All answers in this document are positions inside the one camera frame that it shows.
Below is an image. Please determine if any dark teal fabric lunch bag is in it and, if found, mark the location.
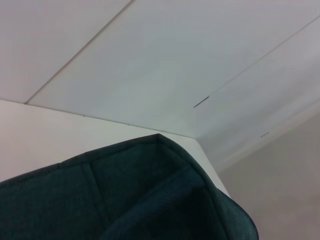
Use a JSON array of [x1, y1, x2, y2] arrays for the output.
[[0, 133, 259, 240]]

